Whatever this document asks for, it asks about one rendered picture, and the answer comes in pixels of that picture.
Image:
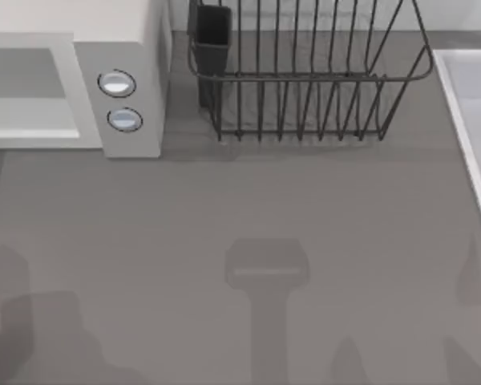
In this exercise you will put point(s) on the round microwave knob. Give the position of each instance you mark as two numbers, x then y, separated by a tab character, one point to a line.
116	83
124	119

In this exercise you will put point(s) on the black cutlery holder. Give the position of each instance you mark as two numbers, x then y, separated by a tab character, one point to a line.
212	40

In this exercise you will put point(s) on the pale microwave oven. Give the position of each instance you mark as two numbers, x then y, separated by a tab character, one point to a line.
120	24

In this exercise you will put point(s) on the microwave oven door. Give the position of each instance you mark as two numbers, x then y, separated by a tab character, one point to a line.
28	92

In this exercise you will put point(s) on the white sink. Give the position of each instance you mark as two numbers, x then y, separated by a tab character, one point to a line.
471	104

